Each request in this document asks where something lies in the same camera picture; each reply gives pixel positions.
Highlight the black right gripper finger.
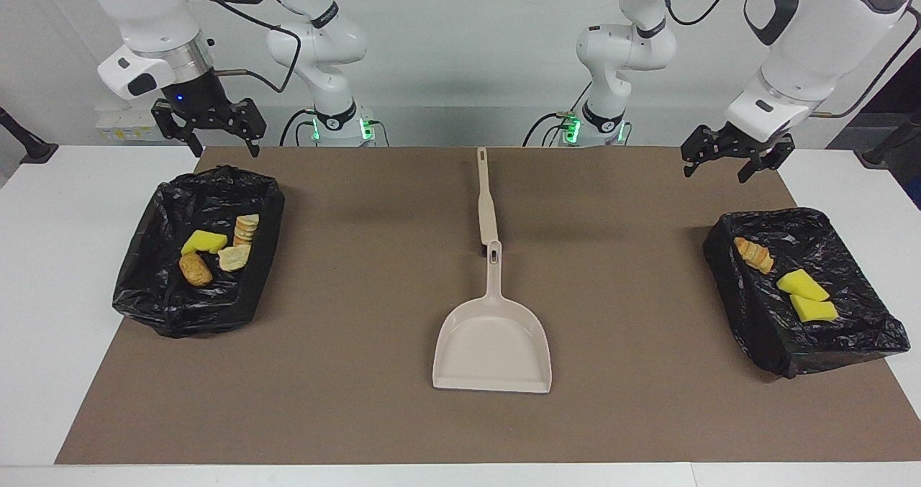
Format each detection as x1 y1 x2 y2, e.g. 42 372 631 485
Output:
150 101 204 159
219 97 268 159

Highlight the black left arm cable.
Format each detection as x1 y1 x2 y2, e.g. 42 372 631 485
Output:
658 0 921 119

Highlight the black stand foot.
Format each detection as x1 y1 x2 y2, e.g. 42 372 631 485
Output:
855 109 921 168
0 106 60 165

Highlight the bin lined with black bag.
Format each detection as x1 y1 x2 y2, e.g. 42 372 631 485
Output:
703 207 912 380
112 165 286 339

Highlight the orange-brown fried nugget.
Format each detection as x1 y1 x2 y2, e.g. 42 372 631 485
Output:
178 252 214 288

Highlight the black base cable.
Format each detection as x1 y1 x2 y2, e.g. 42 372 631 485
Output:
522 81 594 147
279 108 317 147

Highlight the white power strip box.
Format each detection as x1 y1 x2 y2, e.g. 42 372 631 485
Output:
95 108 173 142

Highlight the brown table mat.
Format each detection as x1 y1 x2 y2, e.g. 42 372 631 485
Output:
55 146 921 465

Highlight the yellow sponge piece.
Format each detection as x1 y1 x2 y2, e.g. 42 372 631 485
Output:
789 293 840 324
180 230 230 256
776 268 831 303

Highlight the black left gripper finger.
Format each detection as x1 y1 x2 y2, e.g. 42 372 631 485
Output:
737 135 796 184
681 125 726 179

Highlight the black right base cable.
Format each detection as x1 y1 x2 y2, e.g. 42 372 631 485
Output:
279 108 317 147

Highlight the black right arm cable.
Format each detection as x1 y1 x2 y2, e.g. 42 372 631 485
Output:
180 0 317 94

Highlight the beige plastic dustpan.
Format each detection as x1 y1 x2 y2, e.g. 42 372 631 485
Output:
432 240 553 394

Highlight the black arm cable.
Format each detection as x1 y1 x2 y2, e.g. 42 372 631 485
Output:
180 0 317 94
658 0 921 119

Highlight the beige cracker piece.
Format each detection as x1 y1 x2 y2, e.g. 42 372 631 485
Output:
217 244 252 273
232 214 260 247
732 237 776 275

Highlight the beige hand brush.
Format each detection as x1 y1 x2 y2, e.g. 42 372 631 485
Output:
476 147 501 255

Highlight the black left base cable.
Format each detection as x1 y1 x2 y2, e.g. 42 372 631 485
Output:
522 81 594 147

